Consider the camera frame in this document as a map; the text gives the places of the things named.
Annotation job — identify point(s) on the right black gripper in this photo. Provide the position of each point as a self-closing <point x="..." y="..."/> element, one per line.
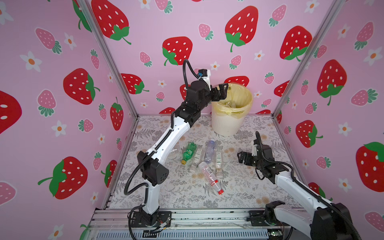
<point x="246" y="161"/>

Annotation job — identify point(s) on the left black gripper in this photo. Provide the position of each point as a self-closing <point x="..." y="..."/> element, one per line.
<point x="220" y="95"/>

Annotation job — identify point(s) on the clear bottle green white label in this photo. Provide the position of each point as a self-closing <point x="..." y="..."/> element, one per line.
<point x="218" y="165"/>

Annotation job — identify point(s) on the clear bottle red cap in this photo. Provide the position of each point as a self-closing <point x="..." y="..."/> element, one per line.
<point x="211" y="177"/>

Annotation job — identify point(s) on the green bottle yellow cap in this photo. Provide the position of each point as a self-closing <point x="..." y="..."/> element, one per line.
<point x="189" y="152"/>

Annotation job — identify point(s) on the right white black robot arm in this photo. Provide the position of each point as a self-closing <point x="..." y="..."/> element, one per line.
<point x="321" y="219"/>

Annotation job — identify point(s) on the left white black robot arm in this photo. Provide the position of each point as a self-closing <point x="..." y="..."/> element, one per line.
<point x="151" y="171"/>

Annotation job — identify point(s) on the white bin with yellow liner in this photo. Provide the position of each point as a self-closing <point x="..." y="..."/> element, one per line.
<point x="228" y="114"/>

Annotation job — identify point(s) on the clear bluish bottle upright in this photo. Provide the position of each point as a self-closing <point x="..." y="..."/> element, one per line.
<point x="210" y="150"/>

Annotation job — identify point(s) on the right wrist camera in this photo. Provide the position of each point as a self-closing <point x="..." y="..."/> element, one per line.
<point x="255" y="147"/>

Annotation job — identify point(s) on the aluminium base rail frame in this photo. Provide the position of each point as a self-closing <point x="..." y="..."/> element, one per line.
<point x="191" y="224"/>

